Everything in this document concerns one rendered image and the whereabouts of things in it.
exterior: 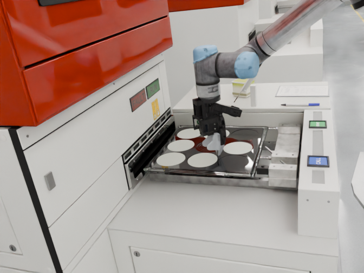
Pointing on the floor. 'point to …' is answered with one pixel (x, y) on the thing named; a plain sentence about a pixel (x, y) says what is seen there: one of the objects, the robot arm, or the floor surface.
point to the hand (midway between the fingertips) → (220, 151)
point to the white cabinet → (207, 257)
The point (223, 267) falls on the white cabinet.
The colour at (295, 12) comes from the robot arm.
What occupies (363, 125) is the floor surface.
